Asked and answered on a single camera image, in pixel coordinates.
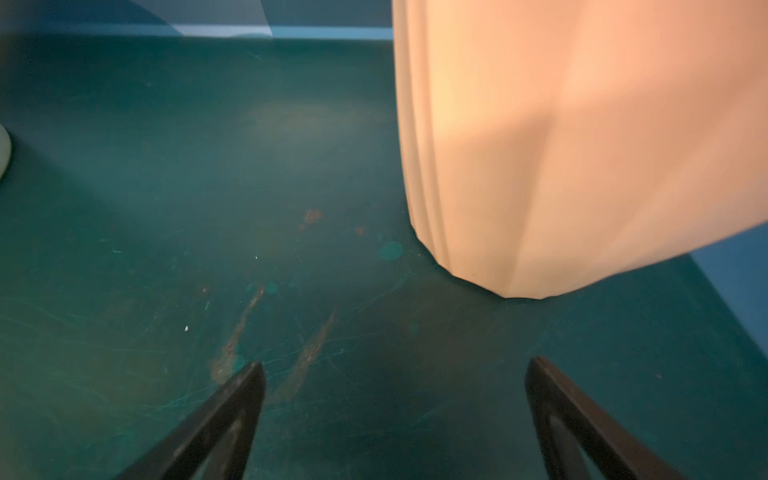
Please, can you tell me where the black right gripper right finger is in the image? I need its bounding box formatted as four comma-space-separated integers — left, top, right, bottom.
525, 356, 683, 479

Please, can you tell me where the pink ribbed flower pot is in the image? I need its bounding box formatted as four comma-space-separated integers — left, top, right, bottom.
392, 1, 767, 299

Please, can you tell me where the white ribbed trash bin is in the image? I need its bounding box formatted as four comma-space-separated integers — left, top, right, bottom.
0, 125, 13, 178

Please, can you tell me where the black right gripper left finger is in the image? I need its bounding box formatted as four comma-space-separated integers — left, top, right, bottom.
117, 362, 266, 480

